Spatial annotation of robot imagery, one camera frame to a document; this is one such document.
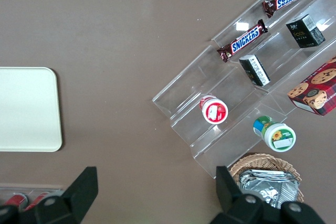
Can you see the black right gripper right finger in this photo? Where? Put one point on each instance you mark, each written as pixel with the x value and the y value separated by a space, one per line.
pixel 228 195

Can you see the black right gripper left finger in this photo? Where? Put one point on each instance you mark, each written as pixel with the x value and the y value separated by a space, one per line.
pixel 78 195

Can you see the light wicker basket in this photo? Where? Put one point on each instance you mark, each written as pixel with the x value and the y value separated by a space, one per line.
pixel 262 159

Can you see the cream plastic tray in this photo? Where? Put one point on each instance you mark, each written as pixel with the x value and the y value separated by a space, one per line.
pixel 26 108

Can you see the silver foil packet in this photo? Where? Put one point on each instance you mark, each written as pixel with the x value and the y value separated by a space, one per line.
pixel 262 184

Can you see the red cola bottle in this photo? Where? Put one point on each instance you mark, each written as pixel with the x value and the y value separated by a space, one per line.
pixel 17 199
pixel 39 198

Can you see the clear acrylic bottle rack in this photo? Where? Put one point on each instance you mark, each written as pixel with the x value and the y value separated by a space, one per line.
pixel 31 189

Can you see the green lid sunflower cup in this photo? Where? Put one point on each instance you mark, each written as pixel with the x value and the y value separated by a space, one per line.
pixel 279 136

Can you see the red lid yogurt cup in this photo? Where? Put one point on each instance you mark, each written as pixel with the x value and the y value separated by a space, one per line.
pixel 215 111

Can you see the clear acrylic stepped shelf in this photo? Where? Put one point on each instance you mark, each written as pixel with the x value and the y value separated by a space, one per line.
pixel 189 90

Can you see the small black carton box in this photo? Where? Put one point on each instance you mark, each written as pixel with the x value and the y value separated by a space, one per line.
pixel 253 70
pixel 302 33

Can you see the red cookie box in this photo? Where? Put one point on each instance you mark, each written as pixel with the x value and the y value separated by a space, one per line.
pixel 320 87

